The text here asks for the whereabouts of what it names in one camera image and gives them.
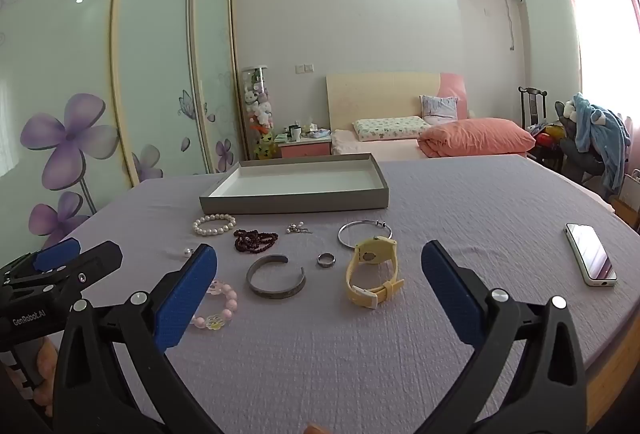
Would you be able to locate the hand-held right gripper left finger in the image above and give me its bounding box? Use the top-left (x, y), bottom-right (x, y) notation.
top-left (52, 243), bottom-right (226, 434)

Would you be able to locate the pink bead bracelet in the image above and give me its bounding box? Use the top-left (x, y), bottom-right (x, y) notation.
top-left (190, 279), bottom-right (239, 331)

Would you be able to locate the yellow band bracelet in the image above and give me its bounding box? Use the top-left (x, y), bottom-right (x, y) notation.
top-left (346, 236), bottom-right (405, 309)

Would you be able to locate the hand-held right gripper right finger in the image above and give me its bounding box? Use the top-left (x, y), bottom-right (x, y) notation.
top-left (420, 240), bottom-right (589, 434)

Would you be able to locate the pink nightstand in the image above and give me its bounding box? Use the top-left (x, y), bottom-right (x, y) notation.
top-left (278, 136), bottom-right (333, 159)

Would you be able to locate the dark red bead necklace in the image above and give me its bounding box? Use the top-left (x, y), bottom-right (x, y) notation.
top-left (233, 229), bottom-right (279, 253)

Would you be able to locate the blue plush garment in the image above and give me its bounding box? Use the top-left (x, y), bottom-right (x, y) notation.
top-left (570, 92), bottom-right (632, 195)

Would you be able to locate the white smartphone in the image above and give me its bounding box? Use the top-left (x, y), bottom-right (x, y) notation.
top-left (565, 223), bottom-right (618, 287)

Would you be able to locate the grey metal cuff bracelet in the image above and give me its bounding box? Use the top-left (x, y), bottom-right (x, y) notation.
top-left (246, 254), bottom-right (306, 299)

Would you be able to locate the bed with beige headboard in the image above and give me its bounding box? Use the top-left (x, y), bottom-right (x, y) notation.
top-left (326, 72), bottom-right (536, 162)

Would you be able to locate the floral glass sliding-door wardrobe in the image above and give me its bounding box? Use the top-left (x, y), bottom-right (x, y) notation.
top-left (0, 0), bottom-right (246, 275)

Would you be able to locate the clear tube of plush toys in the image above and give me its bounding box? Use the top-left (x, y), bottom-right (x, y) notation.
top-left (241, 66), bottom-right (273, 161)

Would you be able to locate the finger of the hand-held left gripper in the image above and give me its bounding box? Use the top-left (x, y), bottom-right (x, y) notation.
top-left (0, 237), bottom-right (82, 285)
top-left (30, 241), bottom-right (124, 299)

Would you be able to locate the grey shallow cardboard tray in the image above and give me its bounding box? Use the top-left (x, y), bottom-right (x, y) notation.
top-left (199, 153), bottom-right (390, 215)

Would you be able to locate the dark wooden chair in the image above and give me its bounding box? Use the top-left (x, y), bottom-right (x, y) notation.
top-left (517, 86), bottom-right (548, 129)

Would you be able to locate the grey chair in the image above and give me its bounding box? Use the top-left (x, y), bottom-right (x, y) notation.
top-left (554, 101), bottom-right (608, 175)

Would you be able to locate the white pearl bracelet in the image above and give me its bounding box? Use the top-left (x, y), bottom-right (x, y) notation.
top-left (192, 212), bottom-right (236, 236)

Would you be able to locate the thin silver bangle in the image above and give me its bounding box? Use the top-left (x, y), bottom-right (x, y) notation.
top-left (337, 220), bottom-right (392, 251)

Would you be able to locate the purple tablecloth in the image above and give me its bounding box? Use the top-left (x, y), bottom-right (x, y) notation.
top-left (40, 154), bottom-right (640, 434)

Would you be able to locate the person's left hand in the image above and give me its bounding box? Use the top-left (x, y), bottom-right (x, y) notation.
top-left (30, 336), bottom-right (62, 415)

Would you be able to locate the orange pillow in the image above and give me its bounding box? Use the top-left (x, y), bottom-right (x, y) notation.
top-left (417, 118), bottom-right (536, 159)

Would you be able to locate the small lilac pillow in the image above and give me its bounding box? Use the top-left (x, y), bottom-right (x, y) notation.
top-left (420, 95), bottom-right (459, 123)

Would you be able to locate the printed white pillow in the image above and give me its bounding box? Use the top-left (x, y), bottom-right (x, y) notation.
top-left (353, 116), bottom-right (432, 142)

